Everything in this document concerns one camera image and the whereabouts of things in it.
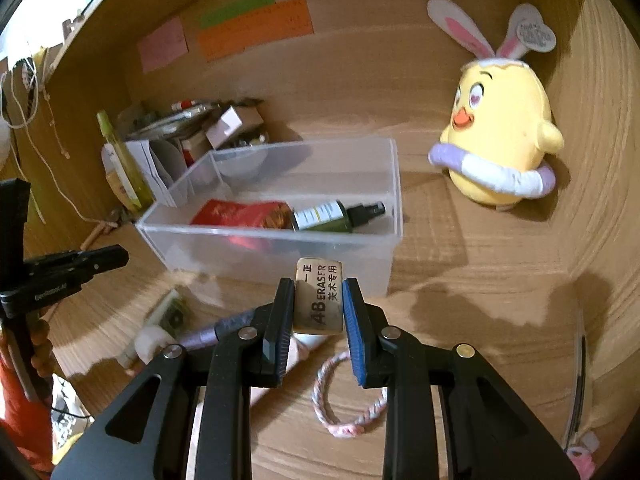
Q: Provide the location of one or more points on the yellow-green spray bottle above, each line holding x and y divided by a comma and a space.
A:
125, 170

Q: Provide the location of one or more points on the purple pen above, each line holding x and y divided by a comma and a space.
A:
210, 335

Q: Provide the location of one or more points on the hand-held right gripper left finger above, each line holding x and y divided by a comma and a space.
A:
280, 330

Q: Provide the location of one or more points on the dark green spray bottle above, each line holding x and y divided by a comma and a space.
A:
320, 216

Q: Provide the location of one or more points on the small pink and white box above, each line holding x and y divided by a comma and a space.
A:
232, 125

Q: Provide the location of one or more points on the green sticky note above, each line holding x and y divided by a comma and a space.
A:
235, 9

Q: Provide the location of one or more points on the beige eraser with black print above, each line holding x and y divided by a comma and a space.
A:
320, 295

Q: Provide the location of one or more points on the pink sticky note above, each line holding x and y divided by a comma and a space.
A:
162, 44

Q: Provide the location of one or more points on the white pouch with yellow print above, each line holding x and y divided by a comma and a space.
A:
112, 180

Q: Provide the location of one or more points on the clear ballpoint pen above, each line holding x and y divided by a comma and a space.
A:
580, 380

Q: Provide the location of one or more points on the clear plastic storage box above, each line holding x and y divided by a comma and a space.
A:
250, 255

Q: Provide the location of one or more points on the person's left forearm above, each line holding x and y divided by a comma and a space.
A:
22, 410

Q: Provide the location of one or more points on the yellow chick plush toy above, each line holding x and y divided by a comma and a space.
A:
500, 110

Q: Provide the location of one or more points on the pink and white charm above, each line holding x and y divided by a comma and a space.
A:
582, 460

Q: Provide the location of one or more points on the person's left hand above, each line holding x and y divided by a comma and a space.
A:
41, 347

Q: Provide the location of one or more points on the red foil packet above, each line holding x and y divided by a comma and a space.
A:
235, 214

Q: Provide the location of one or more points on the white cardboard box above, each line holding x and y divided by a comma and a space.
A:
170, 160
145, 170

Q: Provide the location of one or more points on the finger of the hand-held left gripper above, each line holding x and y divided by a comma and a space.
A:
105, 259

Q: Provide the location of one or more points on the small metal clasp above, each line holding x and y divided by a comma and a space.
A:
120, 217

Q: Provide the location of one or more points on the small green and white case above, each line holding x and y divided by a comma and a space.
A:
167, 312

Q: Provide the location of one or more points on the orange sticky note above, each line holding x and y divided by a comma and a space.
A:
255, 32

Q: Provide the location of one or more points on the wooden stick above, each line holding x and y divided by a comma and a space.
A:
94, 236

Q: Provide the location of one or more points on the white marker pen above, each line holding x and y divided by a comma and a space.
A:
195, 105

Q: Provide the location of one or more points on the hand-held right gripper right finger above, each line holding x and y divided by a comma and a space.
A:
356, 340

